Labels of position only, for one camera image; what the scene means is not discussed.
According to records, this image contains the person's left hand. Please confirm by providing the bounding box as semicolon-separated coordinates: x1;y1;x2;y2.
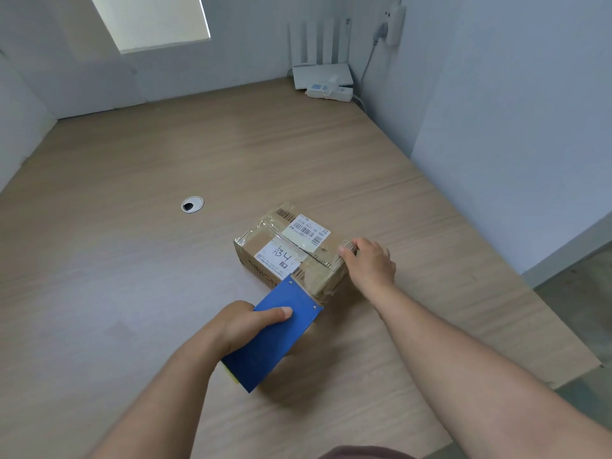
200;300;294;361

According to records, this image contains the person's right hand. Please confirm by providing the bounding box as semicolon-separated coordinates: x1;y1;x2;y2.
337;237;398;302

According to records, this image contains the blue tape dispenser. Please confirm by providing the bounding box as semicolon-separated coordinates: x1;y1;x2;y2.
221;274;324;394

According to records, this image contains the black-lettered cardboard box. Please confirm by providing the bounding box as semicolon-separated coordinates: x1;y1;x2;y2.
233;201;358;305

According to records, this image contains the person's right forearm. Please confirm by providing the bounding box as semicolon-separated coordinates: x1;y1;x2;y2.
370;284;612;459

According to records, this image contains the person's left forearm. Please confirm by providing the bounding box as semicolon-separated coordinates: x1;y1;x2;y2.
88;337;223;459

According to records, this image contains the white power strip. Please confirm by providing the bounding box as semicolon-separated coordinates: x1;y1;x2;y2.
305;76;354;103

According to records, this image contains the white router with antennas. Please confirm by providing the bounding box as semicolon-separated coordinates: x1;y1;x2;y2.
286;17;354;91

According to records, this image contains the white foam partition board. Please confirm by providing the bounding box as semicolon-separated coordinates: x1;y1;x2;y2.
0;52;58;192

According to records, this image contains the bright window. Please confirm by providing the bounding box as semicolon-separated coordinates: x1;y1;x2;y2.
88;0;212;55

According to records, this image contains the grey power cable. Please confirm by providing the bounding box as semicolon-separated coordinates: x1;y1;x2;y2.
353;24;389;113

